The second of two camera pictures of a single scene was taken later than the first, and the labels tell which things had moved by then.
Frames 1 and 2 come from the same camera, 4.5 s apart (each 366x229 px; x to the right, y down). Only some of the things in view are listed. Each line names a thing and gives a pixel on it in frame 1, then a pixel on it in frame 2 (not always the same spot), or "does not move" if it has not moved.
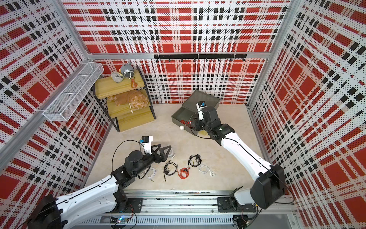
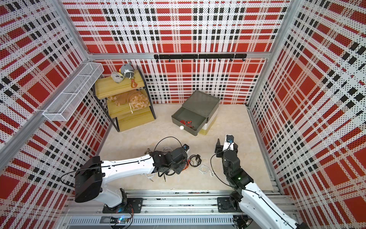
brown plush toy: x=137 y=99 does not move
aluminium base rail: x=187 y=208 does not move
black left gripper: x=164 y=158 -> x=182 y=165
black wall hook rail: x=195 y=56 does not move
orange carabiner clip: x=133 y=84 does not move
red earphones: x=183 y=170 -> x=187 y=165
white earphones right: x=212 y=173 does not move
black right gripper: x=196 y=122 -> x=218 y=148
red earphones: x=187 y=122 does not move
